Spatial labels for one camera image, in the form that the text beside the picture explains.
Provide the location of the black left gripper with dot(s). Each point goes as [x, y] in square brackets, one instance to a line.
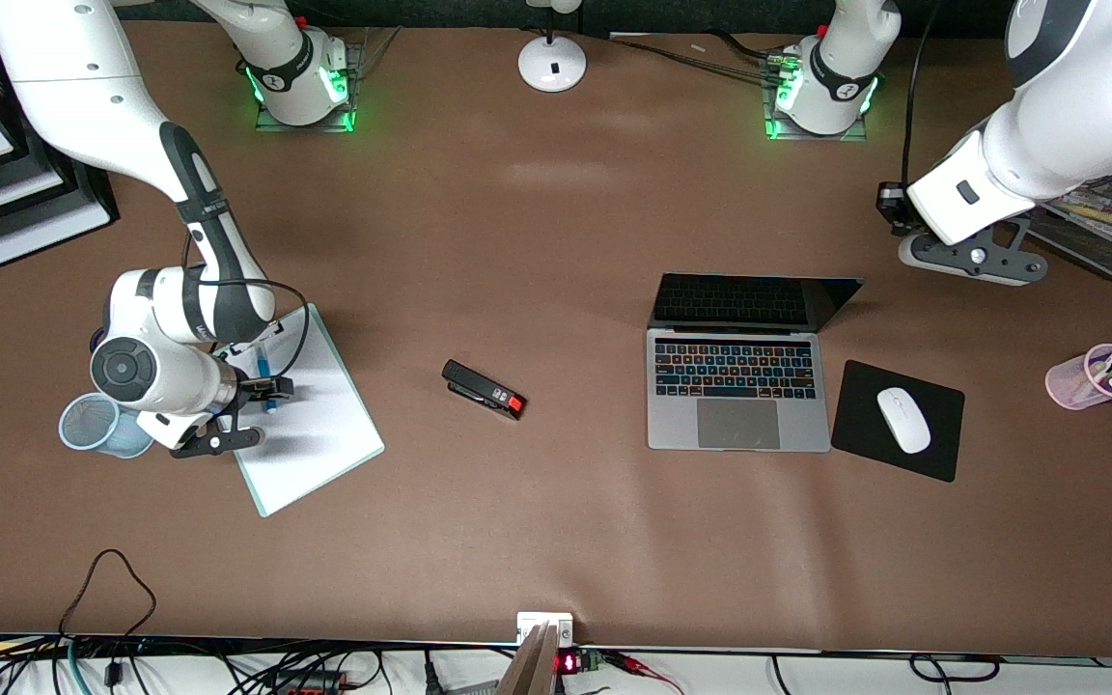
[891, 208]

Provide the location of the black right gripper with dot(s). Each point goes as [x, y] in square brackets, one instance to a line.
[257, 390]

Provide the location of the blue marker white cap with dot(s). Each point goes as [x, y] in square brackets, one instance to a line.
[267, 365]

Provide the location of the silver laptop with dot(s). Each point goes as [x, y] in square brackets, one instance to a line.
[737, 386]

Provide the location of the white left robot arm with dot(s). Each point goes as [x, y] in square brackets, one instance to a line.
[1058, 145]

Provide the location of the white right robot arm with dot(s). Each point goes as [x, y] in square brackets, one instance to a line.
[83, 87]

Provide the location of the white paper sheet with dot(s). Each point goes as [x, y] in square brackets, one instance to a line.
[324, 434]

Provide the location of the light green clipboard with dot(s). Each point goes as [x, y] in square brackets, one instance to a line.
[271, 507]

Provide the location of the white computer mouse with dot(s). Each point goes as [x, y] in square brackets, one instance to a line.
[903, 420]

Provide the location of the yellow pen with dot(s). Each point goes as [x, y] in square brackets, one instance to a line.
[1097, 214]

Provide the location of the light blue mesh cup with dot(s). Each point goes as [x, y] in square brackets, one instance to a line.
[83, 425]

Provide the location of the black stapler red tip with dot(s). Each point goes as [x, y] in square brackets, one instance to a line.
[479, 388]

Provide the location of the black mouse pad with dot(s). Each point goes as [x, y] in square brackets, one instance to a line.
[865, 434]

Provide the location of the pink mesh cup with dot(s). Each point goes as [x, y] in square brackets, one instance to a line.
[1068, 381]

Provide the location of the black stacked paper tray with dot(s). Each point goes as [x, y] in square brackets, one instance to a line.
[83, 208]

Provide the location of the small white box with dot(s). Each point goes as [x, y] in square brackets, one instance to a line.
[529, 620]

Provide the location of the wooden block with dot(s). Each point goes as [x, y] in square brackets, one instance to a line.
[532, 666]

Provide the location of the white lamp base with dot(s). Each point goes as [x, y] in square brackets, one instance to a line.
[552, 63]

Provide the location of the red LED display board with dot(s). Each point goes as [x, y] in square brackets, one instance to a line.
[568, 663]

